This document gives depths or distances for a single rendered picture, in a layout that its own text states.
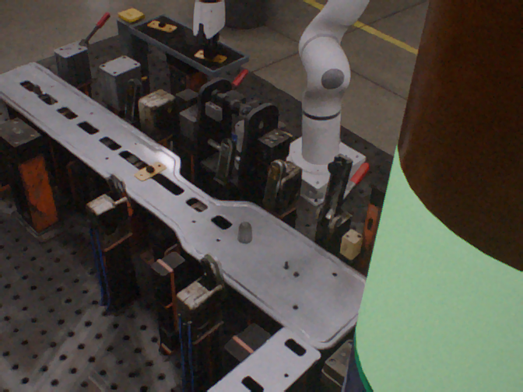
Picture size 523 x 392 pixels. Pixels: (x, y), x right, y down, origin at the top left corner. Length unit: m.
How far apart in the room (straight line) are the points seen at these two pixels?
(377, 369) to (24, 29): 4.67
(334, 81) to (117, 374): 0.95
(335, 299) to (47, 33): 3.66
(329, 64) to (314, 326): 0.77
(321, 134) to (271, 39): 2.61
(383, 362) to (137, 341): 1.50
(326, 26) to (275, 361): 1.00
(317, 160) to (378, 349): 1.86
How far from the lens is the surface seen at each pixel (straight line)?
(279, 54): 4.32
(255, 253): 1.42
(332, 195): 1.40
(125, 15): 2.06
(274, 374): 1.22
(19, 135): 1.79
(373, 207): 1.34
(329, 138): 1.97
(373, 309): 0.16
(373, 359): 0.16
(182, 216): 1.50
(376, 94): 3.99
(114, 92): 1.87
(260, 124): 1.55
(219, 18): 1.75
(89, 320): 1.71
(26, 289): 1.82
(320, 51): 1.79
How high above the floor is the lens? 2.01
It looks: 41 degrees down
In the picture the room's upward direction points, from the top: 3 degrees clockwise
